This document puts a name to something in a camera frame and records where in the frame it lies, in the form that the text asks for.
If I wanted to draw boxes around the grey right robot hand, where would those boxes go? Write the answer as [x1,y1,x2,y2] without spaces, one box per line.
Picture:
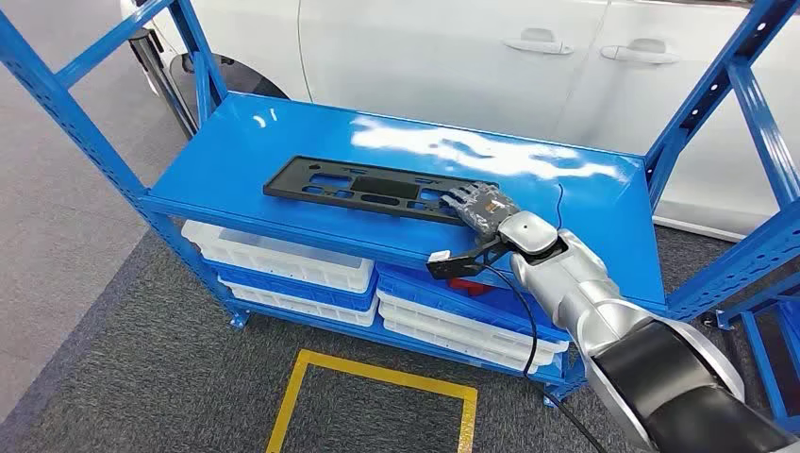
[440,181,521,243]

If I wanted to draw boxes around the black plastic frame part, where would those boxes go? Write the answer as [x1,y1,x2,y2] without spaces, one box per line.
[262,155,501,227]

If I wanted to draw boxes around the red item in bin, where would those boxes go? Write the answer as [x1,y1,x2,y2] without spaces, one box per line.
[446,277,495,297]

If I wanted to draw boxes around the white car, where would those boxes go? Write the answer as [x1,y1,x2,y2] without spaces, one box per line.
[120,0,800,242]

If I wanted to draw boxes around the yellow floor tape square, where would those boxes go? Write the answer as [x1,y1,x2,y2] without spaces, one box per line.
[265,349,479,453]

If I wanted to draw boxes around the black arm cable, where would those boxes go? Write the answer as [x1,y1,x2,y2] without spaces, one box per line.
[479,262,608,453]

